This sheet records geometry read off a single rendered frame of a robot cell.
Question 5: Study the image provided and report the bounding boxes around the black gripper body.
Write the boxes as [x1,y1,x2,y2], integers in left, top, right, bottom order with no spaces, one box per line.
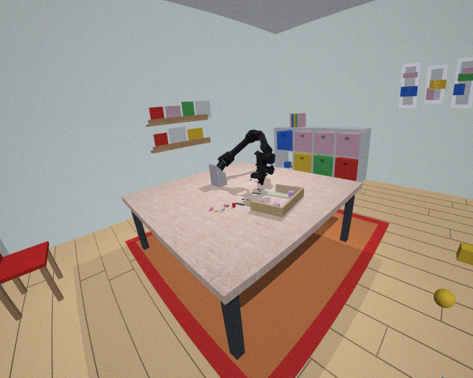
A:
[250,163,267,179]

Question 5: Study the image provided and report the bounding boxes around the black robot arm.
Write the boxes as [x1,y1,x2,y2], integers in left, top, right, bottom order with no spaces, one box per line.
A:
[217,129,275,175]

